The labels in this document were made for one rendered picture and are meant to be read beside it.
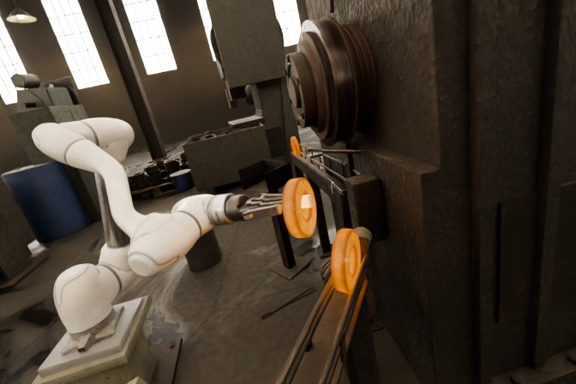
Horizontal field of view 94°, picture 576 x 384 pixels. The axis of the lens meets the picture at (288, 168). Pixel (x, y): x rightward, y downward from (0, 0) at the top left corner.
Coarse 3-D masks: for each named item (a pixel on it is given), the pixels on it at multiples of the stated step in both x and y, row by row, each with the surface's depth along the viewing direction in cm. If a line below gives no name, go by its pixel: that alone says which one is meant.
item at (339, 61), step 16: (320, 32) 84; (336, 32) 85; (336, 48) 83; (336, 64) 82; (336, 80) 82; (352, 80) 84; (336, 96) 83; (352, 96) 85; (336, 112) 87; (352, 112) 89; (336, 128) 91
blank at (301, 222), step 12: (300, 180) 68; (288, 192) 65; (300, 192) 67; (312, 192) 75; (288, 204) 63; (300, 204) 66; (288, 216) 63; (300, 216) 65; (312, 216) 72; (288, 228) 64; (300, 228) 64; (312, 228) 71
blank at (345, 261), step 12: (336, 240) 64; (348, 240) 64; (336, 252) 62; (348, 252) 63; (360, 252) 73; (336, 264) 61; (348, 264) 63; (360, 264) 72; (336, 276) 61; (348, 276) 62; (336, 288) 63; (348, 288) 62
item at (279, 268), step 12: (252, 168) 173; (264, 168) 180; (276, 168) 153; (288, 168) 159; (252, 180) 174; (264, 180) 179; (276, 180) 153; (288, 180) 160; (264, 192) 153; (276, 192) 164; (276, 216) 166; (276, 228) 171; (288, 240) 175; (288, 252) 175; (276, 264) 185; (288, 264) 176; (300, 264) 180; (288, 276) 171
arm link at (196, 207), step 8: (184, 200) 81; (192, 200) 78; (200, 200) 78; (208, 200) 78; (176, 208) 80; (184, 208) 75; (192, 208) 75; (200, 208) 76; (192, 216) 73; (200, 216) 75; (200, 224) 74; (208, 224) 77
